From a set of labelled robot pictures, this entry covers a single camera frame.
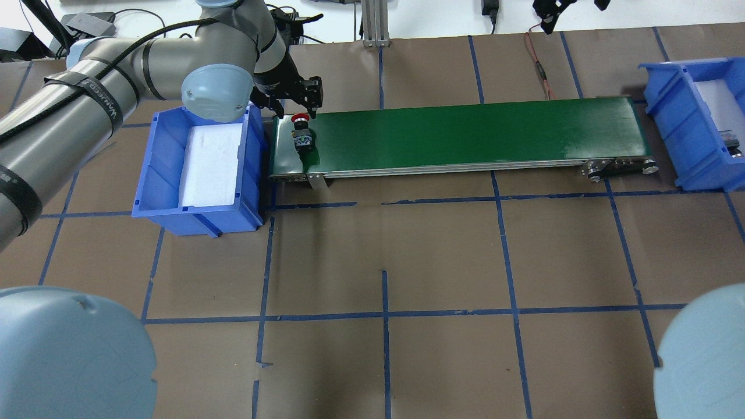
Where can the white foam pad right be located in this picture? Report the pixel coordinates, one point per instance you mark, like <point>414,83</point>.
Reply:
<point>723,107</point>

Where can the left blue plastic bin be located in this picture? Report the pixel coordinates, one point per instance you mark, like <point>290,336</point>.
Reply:
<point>157,193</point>

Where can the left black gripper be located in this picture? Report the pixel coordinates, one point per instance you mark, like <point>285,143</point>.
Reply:
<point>275,81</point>

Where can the white foam pad left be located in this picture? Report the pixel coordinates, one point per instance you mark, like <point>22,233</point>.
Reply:
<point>209,175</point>

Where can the green conveyor belt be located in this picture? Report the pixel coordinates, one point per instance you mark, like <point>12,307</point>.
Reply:
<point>601,137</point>

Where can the black power brick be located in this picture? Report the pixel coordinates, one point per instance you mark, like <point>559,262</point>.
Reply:
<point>490,8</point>

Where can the aluminium frame post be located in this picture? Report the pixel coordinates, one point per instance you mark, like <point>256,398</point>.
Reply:
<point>374,24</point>

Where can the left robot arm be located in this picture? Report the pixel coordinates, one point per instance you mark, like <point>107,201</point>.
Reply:
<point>66,353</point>

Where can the white foam pad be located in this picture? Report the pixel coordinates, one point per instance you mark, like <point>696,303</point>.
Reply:
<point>723,107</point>
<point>209,175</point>

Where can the right blue plastic bin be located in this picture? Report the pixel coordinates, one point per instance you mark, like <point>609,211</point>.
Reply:
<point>698,154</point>

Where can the red push button switch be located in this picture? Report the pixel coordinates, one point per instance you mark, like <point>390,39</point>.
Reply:
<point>302,135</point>

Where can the blue plastic bin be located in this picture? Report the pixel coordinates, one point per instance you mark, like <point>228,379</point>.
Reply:
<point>698,154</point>
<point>157,193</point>

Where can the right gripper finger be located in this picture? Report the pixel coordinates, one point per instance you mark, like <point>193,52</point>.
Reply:
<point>549,11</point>
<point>602,5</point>

